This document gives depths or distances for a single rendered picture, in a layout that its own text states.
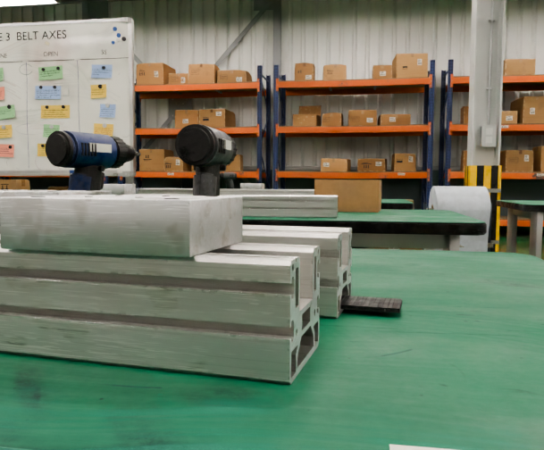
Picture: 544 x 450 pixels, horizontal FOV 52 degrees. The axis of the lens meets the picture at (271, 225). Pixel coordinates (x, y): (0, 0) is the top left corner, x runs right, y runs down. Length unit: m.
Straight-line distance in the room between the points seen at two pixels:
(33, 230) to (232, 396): 0.20
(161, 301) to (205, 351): 0.05
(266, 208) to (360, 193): 0.57
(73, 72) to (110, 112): 0.36
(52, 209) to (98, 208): 0.04
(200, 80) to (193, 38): 1.53
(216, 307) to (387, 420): 0.13
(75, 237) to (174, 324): 0.10
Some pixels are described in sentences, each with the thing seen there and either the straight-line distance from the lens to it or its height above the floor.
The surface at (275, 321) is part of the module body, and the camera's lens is 0.38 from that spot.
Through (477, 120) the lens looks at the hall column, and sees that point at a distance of 6.38.
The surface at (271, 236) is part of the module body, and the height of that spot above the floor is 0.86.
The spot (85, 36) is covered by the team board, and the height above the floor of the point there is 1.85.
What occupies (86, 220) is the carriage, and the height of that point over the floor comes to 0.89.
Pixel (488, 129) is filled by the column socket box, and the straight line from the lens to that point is 6.30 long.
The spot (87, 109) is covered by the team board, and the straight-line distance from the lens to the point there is 3.86.
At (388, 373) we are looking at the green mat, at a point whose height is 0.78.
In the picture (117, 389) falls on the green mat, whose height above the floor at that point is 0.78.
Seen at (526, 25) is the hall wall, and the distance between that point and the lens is 11.75.
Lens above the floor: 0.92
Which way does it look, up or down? 4 degrees down
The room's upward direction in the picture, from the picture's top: straight up
